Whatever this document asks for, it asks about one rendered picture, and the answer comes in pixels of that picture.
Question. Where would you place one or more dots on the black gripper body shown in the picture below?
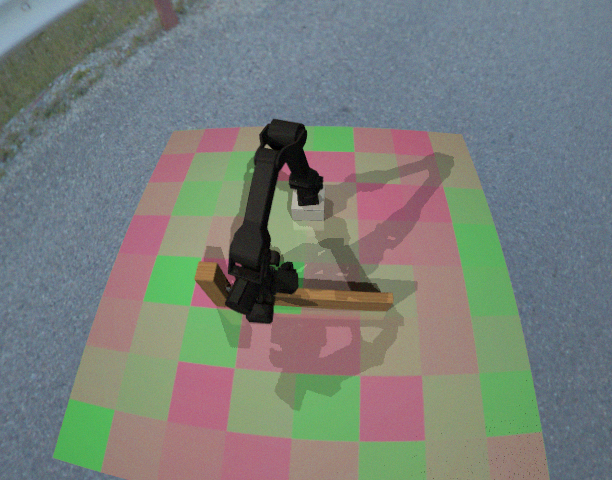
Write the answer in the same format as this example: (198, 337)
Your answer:
(262, 312)

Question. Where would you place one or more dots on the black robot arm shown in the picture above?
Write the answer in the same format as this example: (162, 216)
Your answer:
(250, 246)

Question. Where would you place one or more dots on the brown wooden post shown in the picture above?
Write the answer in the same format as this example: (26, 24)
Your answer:
(212, 280)

